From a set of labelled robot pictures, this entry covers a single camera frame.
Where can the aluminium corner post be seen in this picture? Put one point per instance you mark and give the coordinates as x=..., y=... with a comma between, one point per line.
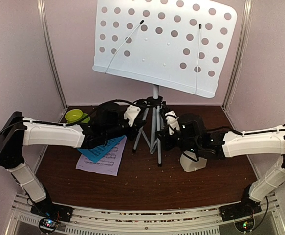
x=50, y=54
x=242, y=45

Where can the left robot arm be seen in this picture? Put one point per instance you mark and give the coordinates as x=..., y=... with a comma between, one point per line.
x=20, y=132

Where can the lilac sheet music page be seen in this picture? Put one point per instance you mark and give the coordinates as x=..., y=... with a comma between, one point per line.
x=108, y=165

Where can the blue sheet music page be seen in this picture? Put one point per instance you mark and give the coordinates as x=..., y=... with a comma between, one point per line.
x=99, y=152

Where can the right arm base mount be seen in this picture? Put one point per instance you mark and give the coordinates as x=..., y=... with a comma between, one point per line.
x=241, y=215

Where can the green bowl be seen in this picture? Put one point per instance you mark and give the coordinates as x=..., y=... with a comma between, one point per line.
x=73, y=115

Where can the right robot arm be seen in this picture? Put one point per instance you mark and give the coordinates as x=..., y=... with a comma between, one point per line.
x=266, y=141

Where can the left aluminium corner post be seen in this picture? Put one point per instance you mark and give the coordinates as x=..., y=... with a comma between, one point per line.
x=50, y=54

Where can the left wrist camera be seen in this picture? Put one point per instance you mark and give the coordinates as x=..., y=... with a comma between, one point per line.
x=131, y=114

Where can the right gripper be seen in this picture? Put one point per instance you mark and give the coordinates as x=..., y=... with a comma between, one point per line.
x=164, y=141

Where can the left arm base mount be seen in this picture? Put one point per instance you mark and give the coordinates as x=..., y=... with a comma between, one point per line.
x=51, y=221

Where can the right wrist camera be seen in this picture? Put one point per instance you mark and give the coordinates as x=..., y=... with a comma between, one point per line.
x=172, y=122

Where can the white metronome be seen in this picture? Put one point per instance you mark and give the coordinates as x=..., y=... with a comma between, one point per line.
x=192, y=162

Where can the white perforated music stand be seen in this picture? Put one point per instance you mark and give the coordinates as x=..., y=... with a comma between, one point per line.
x=178, y=44

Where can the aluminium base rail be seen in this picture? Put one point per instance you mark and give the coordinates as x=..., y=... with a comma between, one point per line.
x=192, y=221

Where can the right aluminium corner post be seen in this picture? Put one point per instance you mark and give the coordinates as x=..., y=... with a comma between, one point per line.
x=242, y=45

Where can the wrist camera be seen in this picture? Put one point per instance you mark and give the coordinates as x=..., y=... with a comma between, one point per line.
x=172, y=122
x=131, y=114

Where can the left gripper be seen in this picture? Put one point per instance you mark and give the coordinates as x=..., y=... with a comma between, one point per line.
x=135, y=129

